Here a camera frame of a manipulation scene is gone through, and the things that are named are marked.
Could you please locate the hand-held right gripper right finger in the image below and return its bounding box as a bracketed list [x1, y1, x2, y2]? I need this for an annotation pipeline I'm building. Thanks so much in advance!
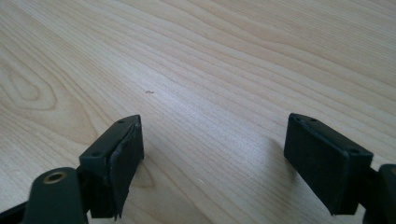
[283, 112, 375, 217]

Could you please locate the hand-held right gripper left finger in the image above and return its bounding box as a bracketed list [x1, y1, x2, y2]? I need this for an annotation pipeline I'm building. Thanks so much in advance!
[78, 114, 145, 221]

